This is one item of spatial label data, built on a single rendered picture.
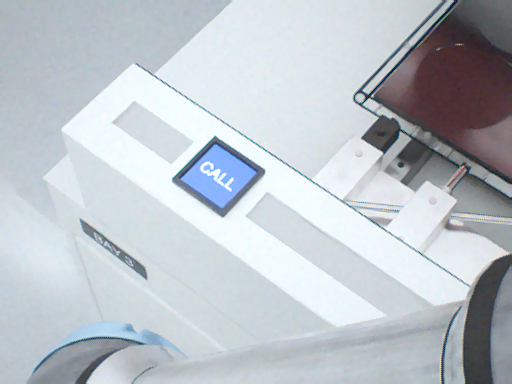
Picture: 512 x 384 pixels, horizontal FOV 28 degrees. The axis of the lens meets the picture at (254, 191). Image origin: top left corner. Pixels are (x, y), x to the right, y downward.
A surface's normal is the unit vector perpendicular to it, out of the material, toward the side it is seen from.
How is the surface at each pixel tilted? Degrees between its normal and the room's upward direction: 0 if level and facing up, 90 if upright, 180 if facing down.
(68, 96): 0
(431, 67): 0
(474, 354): 46
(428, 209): 0
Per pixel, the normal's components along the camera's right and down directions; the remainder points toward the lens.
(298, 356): -0.62, -0.70
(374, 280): -0.01, -0.52
